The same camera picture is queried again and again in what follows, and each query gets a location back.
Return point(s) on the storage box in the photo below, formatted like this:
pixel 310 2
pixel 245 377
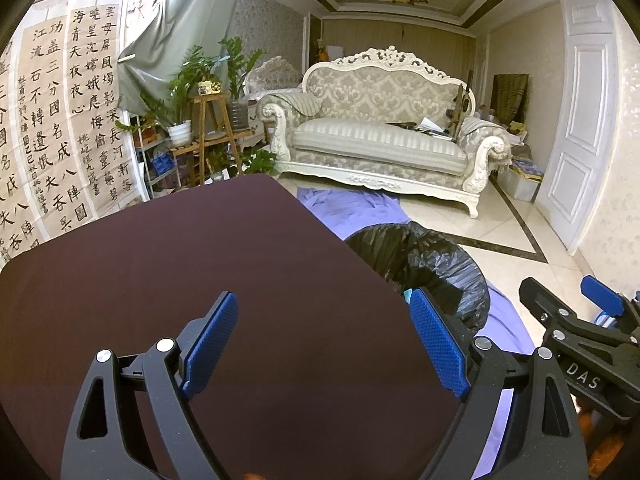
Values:
pixel 522 182

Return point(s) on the ornate white sofa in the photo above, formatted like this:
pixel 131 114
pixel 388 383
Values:
pixel 380 145

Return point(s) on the small plant yellow pot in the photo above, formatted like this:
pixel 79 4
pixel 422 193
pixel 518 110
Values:
pixel 210 86

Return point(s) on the row of calligraphy scrolls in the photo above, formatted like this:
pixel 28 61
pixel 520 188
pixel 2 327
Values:
pixel 55 125

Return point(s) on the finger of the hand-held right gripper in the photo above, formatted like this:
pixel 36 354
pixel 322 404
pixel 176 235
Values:
pixel 602 295
pixel 555 317

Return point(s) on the black bag lined bin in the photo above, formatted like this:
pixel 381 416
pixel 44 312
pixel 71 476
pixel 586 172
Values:
pixel 425 260

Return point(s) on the wooden plant stand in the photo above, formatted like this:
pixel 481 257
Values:
pixel 215 130

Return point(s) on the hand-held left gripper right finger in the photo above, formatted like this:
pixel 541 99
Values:
pixel 440 345

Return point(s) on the grey curtain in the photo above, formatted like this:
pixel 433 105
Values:
pixel 190 15

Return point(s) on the ornate white armchair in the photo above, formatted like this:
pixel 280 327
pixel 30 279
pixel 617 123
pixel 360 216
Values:
pixel 272 77

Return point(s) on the green plant white pot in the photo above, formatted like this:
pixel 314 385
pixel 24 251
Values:
pixel 179 132

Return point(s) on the white panel door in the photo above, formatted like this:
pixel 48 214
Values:
pixel 585 135

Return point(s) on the tall green plant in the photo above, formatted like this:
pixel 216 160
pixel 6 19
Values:
pixel 240 70

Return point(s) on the purple cloth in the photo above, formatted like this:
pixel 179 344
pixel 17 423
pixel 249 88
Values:
pixel 360 207

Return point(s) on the metal shelf rack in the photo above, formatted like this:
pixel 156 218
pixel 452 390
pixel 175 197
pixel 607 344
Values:
pixel 142 170

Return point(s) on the dark wooden figurine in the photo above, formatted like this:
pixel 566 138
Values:
pixel 461 105

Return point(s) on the blue box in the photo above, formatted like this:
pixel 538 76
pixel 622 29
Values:
pixel 162 164

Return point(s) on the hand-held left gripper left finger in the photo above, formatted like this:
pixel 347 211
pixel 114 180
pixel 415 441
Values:
pixel 210 345

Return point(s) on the loose papers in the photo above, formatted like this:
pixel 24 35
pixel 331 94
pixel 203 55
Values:
pixel 425 127

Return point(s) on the dark green cloth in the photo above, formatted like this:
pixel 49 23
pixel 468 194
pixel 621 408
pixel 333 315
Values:
pixel 511 97

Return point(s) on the low leafy plant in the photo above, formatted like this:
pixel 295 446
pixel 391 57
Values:
pixel 260 164

